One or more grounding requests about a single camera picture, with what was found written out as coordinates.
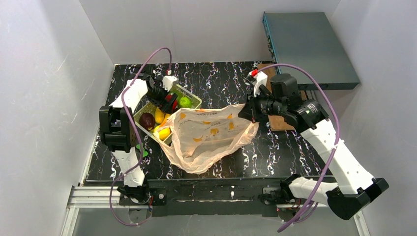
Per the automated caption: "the red fake apple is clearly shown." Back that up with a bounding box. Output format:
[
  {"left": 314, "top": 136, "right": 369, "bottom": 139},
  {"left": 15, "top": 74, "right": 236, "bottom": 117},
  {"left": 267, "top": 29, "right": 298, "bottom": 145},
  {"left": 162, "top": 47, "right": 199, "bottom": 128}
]
[{"left": 165, "top": 93, "right": 178, "bottom": 111}]

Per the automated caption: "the pale green plastic basket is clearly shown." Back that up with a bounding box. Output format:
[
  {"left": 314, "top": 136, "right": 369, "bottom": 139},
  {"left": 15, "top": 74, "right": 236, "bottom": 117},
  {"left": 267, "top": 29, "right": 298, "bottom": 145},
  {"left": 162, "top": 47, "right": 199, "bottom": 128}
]
[{"left": 133, "top": 84, "right": 203, "bottom": 146}]

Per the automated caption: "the yellow fake lemon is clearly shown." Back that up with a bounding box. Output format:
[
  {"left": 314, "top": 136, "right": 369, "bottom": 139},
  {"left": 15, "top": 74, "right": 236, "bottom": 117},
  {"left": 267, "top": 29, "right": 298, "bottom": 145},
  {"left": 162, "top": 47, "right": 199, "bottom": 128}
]
[{"left": 158, "top": 128, "right": 171, "bottom": 141}]

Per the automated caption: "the translucent peach plastic bag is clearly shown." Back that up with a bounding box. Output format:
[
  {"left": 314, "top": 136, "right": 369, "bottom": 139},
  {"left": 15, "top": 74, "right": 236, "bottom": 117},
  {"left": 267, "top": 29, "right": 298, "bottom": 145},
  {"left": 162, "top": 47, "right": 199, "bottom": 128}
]
[{"left": 153, "top": 104, "right": 259, "bottom": 174}]

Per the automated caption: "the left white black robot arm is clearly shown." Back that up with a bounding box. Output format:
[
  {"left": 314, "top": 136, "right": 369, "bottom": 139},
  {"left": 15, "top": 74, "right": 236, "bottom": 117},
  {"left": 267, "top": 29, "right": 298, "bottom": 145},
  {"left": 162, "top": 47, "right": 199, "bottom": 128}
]
[{"left": 99, "top": 73, "right": 178, "bottom": 204}]

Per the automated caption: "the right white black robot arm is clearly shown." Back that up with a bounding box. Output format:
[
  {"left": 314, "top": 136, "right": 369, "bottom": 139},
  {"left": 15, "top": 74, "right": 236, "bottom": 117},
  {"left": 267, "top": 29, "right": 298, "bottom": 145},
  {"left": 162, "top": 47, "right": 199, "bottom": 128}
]
[{"left": 238, "top": 70, "right": 389, "bottom": 220}]

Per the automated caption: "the yellow fake banana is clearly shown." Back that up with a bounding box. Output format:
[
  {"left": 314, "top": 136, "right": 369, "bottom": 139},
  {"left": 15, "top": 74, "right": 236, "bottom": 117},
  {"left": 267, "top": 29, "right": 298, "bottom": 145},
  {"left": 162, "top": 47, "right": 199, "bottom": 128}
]
[{"left": 154, "top": 108, "right": 165, "bottom": 124}]

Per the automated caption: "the green fake lime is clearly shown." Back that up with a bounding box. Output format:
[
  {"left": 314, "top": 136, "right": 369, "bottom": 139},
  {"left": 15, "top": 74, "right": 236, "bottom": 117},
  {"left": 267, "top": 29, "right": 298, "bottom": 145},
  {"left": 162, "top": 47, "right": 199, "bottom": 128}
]
[{"left": 178, "top": 96, "right": 193, "bottom": 108}]

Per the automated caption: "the dark purple fake plum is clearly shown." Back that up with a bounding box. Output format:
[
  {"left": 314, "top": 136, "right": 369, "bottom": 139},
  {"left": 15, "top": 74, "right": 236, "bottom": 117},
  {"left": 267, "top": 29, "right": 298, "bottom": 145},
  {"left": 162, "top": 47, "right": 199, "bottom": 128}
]
[{"left": 139, "top": 113, "right": 155, "bottom": 130}]

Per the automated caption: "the brown wooden board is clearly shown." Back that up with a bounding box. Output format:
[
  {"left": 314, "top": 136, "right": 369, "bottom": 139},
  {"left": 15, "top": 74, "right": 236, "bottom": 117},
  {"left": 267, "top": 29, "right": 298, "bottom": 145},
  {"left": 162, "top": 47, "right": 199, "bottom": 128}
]
[{"left": 256, "top": 63, "right": 308, "bottom": 132}]

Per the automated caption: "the green bone-shaped toy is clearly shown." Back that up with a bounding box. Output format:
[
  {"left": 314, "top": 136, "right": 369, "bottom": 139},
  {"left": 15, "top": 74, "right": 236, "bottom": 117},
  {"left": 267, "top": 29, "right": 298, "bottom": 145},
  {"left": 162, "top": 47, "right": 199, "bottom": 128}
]
[{"left": 135, "top": 144, "right": 149, "bottom": 158}]

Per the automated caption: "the grey metal box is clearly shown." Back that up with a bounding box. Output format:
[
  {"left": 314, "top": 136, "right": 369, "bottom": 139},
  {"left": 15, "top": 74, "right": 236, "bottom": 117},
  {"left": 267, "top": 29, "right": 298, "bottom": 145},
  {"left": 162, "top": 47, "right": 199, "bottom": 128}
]
[{"left": 262, "top": 12, "right": 360, "bottom": 90}]

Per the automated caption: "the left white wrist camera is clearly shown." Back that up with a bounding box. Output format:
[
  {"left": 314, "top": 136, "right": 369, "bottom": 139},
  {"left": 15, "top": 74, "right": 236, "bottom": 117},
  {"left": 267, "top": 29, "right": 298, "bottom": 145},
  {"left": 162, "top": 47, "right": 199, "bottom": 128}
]
[{"left": 162, "top": 70, "right": 178, "bottom": 91}]

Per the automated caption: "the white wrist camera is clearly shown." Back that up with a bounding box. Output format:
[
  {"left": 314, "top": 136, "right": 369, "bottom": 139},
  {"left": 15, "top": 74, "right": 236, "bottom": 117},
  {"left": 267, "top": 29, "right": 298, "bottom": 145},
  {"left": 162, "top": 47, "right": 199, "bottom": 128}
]
[
  {"left": 246, "top": 69, "right": 268, "bottom": 97},
  {"left": 162, "top": 70, "right": 178, "bottom": 91}
]

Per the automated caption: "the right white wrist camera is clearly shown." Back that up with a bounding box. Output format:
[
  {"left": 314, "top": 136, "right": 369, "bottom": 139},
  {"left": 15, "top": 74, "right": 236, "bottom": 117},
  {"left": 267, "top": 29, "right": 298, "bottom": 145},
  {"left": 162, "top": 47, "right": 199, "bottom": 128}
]
[{"left": 246, "top": 69, "right": 268, "bottom": 97}]

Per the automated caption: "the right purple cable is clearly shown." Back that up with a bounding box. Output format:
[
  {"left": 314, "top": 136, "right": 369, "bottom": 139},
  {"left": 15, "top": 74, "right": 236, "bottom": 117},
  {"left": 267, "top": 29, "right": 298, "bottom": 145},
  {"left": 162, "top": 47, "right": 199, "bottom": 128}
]
[{"left": 257, "top": 63, "right": 341, "bottom": 233}]

